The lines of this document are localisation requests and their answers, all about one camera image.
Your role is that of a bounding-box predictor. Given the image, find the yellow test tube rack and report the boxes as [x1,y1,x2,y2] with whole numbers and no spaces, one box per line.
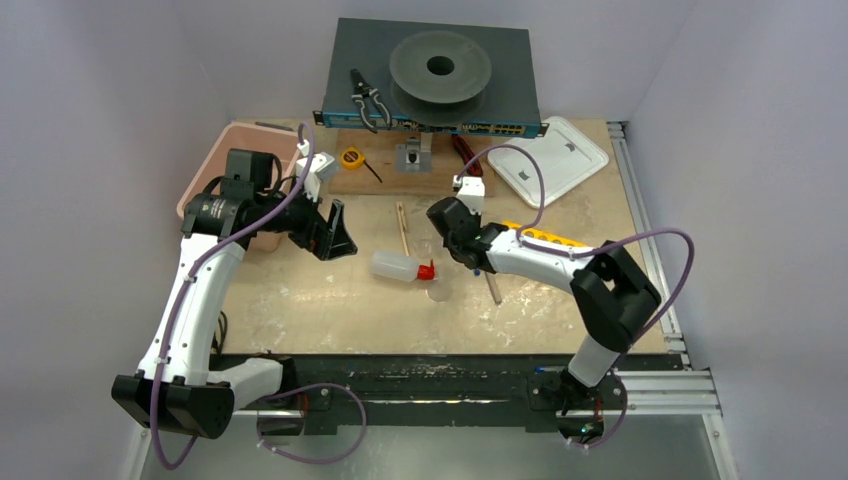
[521,227,588,248]

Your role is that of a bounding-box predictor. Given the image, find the wooden board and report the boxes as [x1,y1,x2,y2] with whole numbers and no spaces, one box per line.
[329,129,463,196]

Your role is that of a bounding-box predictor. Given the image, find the white squeeze bottle red cap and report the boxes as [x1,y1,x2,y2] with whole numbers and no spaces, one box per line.
[370,250,436,282]

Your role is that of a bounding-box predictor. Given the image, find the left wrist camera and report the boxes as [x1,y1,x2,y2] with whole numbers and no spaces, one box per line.
[294,140,341,202]

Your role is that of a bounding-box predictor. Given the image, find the yellow tape measure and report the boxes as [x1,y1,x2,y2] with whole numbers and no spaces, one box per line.
[340,147,383,183]

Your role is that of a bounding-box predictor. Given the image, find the grey metal bracket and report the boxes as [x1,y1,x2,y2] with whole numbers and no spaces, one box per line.
[395,133,433,174]

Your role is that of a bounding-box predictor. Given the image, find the grey network switch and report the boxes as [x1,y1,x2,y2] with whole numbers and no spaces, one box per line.
[313,18,548,138]

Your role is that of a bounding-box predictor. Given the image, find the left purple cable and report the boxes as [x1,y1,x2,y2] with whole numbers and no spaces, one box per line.
[148,122,368,470]

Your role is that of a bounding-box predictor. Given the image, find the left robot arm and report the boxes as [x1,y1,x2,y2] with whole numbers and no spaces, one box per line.
[111,149,357,439]

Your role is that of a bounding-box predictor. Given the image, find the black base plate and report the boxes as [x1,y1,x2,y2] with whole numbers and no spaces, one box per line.
[248,354,627,435]

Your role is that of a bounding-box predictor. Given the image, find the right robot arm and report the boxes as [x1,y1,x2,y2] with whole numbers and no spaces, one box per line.
[426,197,661,407]

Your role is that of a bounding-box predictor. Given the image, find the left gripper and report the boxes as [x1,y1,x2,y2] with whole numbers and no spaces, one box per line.
[255,174,356,258]

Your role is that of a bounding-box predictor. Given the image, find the white plastic lid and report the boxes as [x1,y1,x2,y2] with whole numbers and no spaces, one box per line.
[488,116,609,208]

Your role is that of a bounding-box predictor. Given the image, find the small glass beaker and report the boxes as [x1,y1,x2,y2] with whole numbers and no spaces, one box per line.
[411,227,434,259]

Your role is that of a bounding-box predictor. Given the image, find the aluminium rail frame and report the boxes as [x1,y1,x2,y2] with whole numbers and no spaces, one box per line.
[145,126,720,450]

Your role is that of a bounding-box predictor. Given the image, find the grey cable spool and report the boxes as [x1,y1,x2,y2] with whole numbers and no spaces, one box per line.
[389,30,493,127]

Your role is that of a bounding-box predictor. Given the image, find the wooden stick left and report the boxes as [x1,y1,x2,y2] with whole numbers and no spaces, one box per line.
[396,201,410,256]

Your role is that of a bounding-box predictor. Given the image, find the red utility knife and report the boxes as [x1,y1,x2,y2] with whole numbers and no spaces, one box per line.
[451,134,483,177]

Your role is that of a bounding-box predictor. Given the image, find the pink plastic bin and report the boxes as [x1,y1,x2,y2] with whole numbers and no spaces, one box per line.
[178,122,306,266]

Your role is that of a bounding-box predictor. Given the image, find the clear petri dish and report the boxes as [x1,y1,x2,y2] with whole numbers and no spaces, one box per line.
[426,279,454,303]

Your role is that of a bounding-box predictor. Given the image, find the black wire stripper pliers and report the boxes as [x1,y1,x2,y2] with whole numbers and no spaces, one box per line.
[349,69,392,133]

